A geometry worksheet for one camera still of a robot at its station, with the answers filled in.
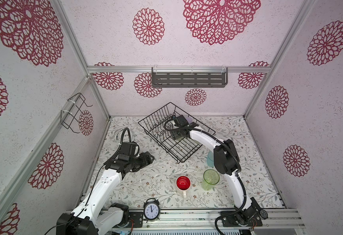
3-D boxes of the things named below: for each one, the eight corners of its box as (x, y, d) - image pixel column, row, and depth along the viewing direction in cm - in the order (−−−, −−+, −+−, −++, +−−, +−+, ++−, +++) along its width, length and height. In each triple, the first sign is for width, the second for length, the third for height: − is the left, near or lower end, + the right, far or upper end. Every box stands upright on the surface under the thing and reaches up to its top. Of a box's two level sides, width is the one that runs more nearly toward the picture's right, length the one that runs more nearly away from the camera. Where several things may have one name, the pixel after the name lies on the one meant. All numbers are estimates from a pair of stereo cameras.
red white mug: (172, 193, 84) (172, 188, 78) (179, 178, 90) (180, 172, 83) (185, 200, 82) (186, 195, 75) (191, 184, 88) (193, 178, 81)
